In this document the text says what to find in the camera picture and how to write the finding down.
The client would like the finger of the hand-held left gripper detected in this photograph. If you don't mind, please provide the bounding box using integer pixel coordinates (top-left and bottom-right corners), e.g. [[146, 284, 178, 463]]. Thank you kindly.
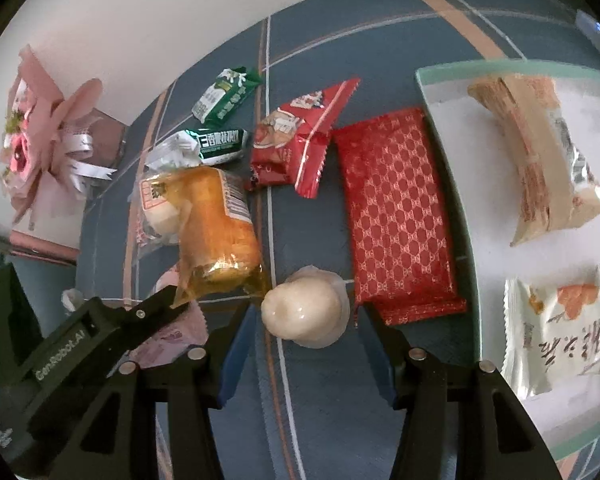
[[111, 284, 192, 353]]

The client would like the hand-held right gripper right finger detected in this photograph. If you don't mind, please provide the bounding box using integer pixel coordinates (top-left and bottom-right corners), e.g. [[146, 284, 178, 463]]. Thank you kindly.
[[355, 304, 563, 480]]

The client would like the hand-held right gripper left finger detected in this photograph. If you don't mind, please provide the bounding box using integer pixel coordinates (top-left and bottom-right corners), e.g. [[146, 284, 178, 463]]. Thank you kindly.
[[75, 304, 254, 480]]

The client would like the purple snack packet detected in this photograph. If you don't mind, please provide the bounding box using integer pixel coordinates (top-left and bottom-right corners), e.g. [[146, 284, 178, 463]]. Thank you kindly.
[[125, 270, 210, 368]]

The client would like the round jelly cup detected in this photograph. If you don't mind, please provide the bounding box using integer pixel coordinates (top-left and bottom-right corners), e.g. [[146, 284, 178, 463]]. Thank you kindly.
[[260, 265, 352, 350]]

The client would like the orange bread packet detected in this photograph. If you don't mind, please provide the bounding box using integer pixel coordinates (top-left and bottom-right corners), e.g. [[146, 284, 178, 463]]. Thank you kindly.
[[170, 166, 273, 311]]

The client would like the teal-edged white cardboard box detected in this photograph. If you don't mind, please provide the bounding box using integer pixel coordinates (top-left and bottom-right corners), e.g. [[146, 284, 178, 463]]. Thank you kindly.
[[414, 56, 600, 461]]

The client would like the dark green white snack packet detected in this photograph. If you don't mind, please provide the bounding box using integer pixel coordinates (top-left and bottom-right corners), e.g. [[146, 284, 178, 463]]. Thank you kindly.
[[144, 127, 249, 173]]

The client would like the white packet with orange print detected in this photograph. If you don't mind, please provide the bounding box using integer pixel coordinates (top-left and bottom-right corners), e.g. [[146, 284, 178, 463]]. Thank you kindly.
[[500, 264, 600, 401]]

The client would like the tan pastry packet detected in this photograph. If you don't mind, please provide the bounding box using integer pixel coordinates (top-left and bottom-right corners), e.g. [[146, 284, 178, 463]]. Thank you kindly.
[[467, 74, 600, 247]]

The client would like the white bun packet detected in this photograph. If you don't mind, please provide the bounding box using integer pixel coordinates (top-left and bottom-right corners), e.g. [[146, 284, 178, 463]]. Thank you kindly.
[[130, 170, 201, 248]]

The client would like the red patterned flat packet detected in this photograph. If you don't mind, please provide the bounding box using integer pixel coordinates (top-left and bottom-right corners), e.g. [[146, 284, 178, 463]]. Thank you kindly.
[[332, 106, 468, 328]]

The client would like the mauve box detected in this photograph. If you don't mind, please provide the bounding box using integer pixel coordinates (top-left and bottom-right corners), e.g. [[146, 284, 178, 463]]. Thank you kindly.
[[70, 107, 128, 186]]

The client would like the pink flower bouquet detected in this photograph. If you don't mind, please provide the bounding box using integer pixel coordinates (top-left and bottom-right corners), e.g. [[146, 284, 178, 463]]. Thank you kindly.
[[0, 45, 118, 233]]

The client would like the red snack packet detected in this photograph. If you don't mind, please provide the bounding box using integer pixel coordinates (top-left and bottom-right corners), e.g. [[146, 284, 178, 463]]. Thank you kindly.
[[250, 78, 362, 198]]

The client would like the brown wooden bed rail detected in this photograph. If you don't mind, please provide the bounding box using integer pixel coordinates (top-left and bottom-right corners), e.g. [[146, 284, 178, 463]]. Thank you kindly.
[[7, 230, 81, 266]]

